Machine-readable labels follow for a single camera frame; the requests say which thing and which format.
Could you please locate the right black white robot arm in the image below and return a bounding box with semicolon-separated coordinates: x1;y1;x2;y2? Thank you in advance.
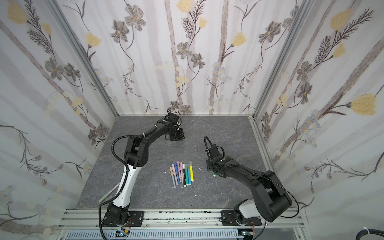
206;145;293;224

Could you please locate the grey ventilated cable duct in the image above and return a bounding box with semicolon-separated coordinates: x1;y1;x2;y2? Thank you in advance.
64;229;244;240

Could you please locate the blue marker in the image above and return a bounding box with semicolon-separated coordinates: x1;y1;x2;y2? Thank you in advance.
186;164;192;186

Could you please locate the black hose corner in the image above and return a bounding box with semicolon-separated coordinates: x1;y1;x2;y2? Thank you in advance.
355;227;384;240

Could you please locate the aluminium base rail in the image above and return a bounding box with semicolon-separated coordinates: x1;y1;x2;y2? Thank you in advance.
53;209;311;240

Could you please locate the yellow marker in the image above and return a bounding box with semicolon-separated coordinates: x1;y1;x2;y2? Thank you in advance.
189;161;194;183

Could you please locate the dark green marker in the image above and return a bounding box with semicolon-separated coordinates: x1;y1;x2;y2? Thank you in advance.
184;164;190;186

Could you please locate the blue pen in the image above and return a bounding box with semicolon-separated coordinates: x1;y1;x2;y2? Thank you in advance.
174;163;181;184

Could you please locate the light pink pen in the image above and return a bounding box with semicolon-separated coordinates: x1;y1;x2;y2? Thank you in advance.
172;164;179;186

